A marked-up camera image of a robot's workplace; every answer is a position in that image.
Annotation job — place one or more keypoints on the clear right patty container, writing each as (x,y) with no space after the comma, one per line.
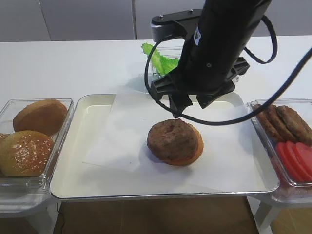
(304,108)

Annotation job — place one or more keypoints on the bottom bun on paper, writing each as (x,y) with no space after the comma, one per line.
(195,157)

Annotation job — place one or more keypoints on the right sesame bun top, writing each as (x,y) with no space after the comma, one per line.
(25,153)

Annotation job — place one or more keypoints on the clear left bun container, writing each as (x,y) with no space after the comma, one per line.
(23,184)

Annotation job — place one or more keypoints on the front red tomato slice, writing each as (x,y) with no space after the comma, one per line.
(304,155)

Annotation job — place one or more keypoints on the green lettuce leaf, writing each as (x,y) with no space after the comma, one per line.
(168,64)
(155,58)

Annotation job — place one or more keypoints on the middle red tomato slice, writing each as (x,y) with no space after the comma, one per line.
(290,149)

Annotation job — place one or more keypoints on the brown meat patty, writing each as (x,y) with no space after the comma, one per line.
(172,140)
(278,124)
(268,128)
(295,124)

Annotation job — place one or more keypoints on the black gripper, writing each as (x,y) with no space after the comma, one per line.
(204,70)

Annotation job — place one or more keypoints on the back red tomato slice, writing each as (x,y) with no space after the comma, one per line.
(289,163)

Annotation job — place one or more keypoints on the white paper sheet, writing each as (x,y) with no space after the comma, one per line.
(227,163)

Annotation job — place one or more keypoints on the plain bun bottom in container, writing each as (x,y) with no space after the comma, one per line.
(44,116)

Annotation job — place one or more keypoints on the clear lettuce cheese container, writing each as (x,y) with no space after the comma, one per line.
(173,52)

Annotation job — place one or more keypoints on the red tomato slice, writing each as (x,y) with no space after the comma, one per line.
(290,149)
(304,155)
(289,163)

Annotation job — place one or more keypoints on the sesame bun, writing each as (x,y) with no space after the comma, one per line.
(3,136)
(25,153)

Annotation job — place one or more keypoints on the white rectangular serving tray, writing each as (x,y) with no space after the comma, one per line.
(75,179)

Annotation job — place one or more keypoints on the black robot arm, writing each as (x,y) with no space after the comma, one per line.
(214,38)

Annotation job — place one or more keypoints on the left sesame bun top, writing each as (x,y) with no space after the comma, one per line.
(3,136)

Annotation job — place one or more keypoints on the left green lettuce leaf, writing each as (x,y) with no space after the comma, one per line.
(155,58)

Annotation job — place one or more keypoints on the right green lettuce leaf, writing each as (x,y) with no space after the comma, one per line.
(168,64)

